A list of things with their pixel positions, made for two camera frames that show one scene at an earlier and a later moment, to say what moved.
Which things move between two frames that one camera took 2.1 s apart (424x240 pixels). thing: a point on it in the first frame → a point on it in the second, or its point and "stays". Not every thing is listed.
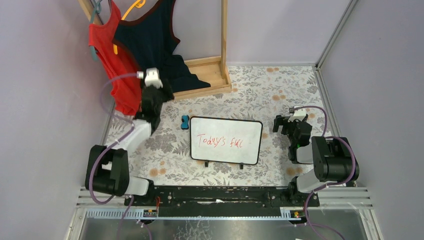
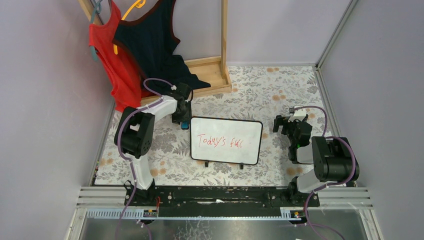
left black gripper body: x=158 y=93 → x=182 y=116
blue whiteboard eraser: x=184 y=124 stays
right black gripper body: x=286 y=125 stays
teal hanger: x=97 y=9 stays
